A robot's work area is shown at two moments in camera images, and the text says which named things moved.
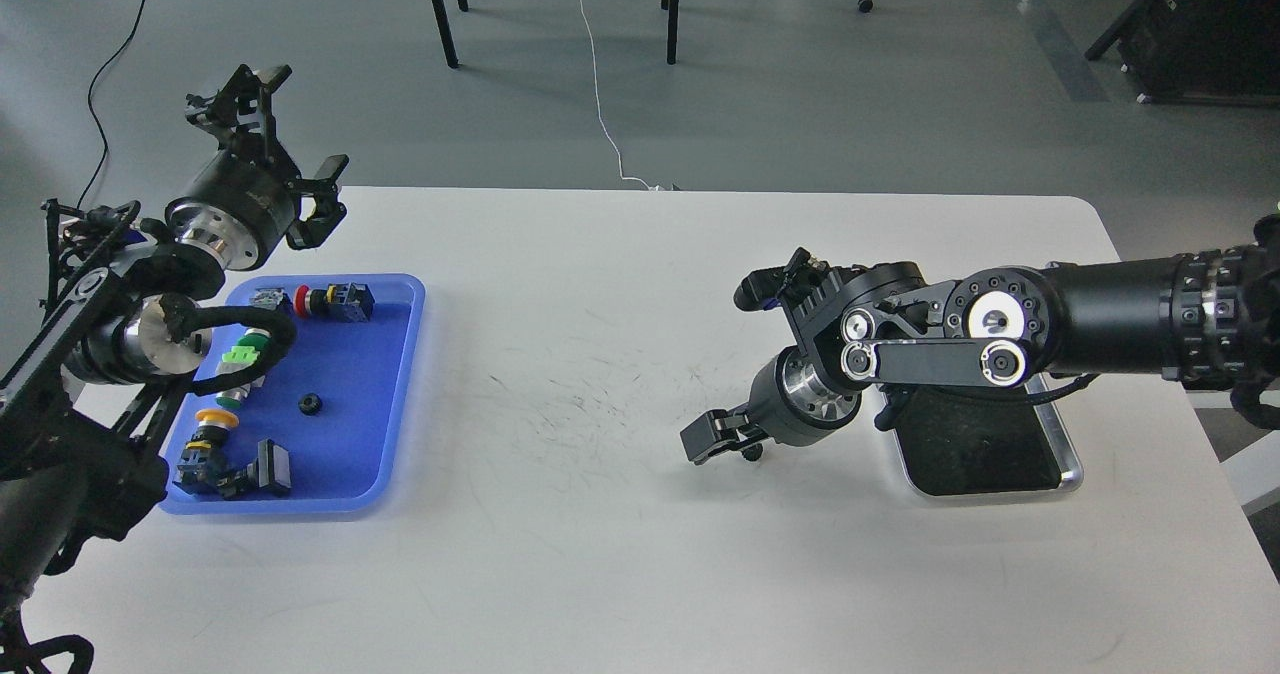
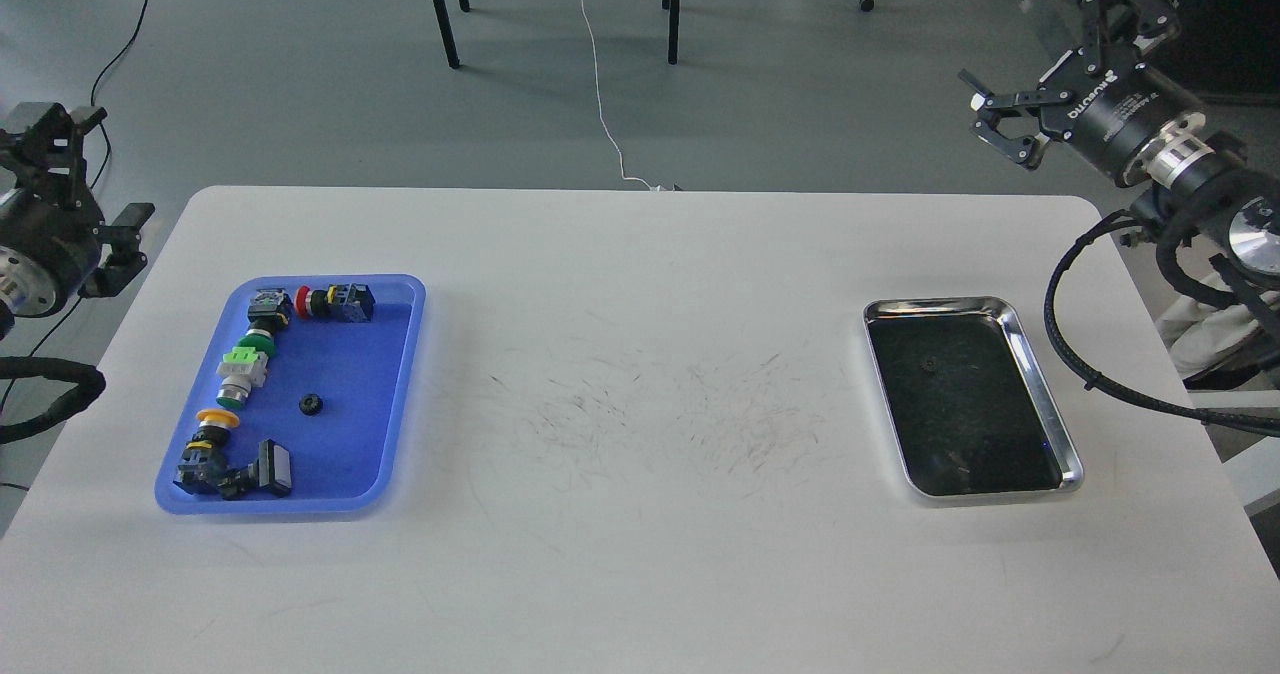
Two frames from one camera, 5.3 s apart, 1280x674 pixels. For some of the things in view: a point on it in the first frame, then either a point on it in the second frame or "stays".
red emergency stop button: (346, 302) stays
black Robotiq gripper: (790, 404) → (1099, 98)
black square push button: (269, 472) stays
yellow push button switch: (196, 466) stays
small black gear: (309, 404) stays
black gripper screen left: (242, 204) → (58, 218)
